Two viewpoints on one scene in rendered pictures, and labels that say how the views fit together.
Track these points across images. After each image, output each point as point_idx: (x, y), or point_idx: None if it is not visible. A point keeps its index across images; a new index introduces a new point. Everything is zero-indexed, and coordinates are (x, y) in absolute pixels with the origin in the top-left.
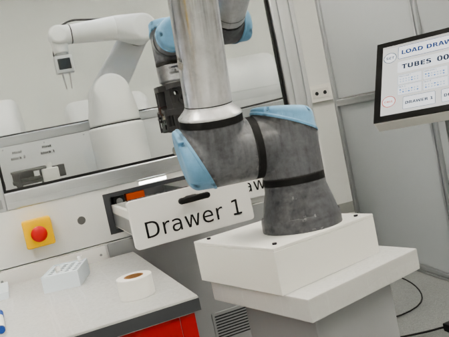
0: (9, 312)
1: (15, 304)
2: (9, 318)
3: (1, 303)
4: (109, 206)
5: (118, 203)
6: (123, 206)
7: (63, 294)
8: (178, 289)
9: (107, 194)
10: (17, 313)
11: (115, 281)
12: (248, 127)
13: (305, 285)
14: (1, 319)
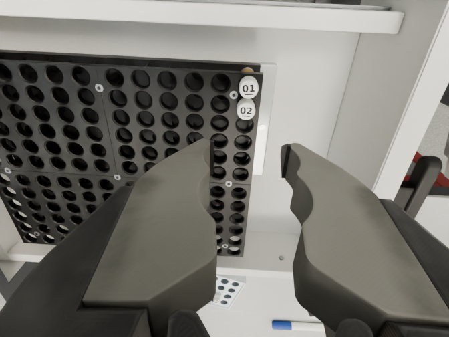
0: (264, 315)
1: (238, 309)
2: (290, 317)
3: (216, 316)
4: (27, 266)
5: (1, 247)
6: (5, 231)
7: (261, 280)
8: (436, 206)
9: (3, 293)
10: (281, 312)
11: None
12: None
13: None
14: (315, 329)
